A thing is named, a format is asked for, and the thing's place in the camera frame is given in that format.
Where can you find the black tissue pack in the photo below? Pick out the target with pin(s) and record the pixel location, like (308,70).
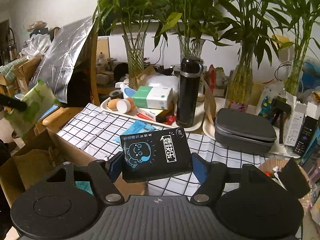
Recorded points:
(155,155)

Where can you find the white cylinder container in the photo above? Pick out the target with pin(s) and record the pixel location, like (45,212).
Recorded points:
(125,105)

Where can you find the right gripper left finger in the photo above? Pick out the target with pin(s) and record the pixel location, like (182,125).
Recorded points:
(103,175)

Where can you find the silver foil bag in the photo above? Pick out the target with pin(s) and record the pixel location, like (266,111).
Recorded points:
(58,63)

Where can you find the grey zip case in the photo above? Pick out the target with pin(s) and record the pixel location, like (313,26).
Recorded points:
(244,132)

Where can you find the green white tissue box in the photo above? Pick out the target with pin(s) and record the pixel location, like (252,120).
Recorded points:
(153,97)

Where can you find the beige egg shaped sponge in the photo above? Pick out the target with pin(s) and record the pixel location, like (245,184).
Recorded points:
(112,104)

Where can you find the glass vase bamboo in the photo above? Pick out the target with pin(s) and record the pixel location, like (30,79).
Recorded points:
(251,24)
(188,20)

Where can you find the black phone box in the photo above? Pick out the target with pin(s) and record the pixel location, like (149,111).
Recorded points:
(305,136)

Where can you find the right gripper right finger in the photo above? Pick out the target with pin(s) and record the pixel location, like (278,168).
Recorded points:
(211,177)

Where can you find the white red flat box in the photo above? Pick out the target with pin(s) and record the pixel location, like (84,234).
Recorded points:
(153,114)

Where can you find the white blue spray bottle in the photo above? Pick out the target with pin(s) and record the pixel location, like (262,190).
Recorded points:
(126,90)

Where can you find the white product box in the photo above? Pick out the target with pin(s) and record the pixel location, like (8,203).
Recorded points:
(294,121)

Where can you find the black tape roll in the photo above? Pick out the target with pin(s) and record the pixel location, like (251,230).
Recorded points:
(116,94)

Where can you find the black thermos bottle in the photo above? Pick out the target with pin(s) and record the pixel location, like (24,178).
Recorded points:
(190,72)

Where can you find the brown cardboard box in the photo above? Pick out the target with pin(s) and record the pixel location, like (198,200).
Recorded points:
(34,162)

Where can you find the white serving tray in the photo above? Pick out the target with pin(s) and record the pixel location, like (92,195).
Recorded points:
(166,121)

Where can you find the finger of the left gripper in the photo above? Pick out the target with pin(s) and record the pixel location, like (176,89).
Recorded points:
(12,103)

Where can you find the blue wipes packet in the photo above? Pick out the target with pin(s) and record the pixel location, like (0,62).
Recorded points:
(139,127)

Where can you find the small black tripod camera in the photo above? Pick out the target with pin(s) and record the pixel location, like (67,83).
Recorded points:
(280,109)

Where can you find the glass vase with bamboo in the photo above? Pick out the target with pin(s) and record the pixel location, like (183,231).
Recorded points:
(133,17)

